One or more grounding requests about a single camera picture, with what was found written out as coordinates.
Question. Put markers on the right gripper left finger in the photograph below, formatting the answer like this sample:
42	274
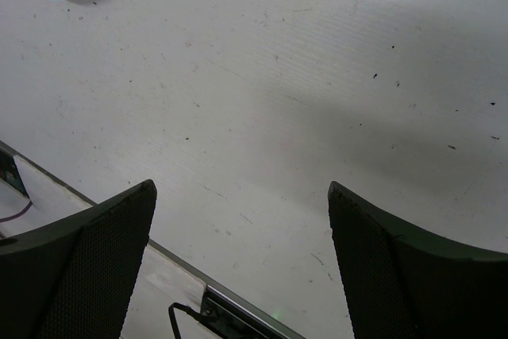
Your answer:
74	278

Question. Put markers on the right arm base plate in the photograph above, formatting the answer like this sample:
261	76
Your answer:
229	316

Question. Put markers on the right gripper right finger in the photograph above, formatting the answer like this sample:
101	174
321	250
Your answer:
402	281

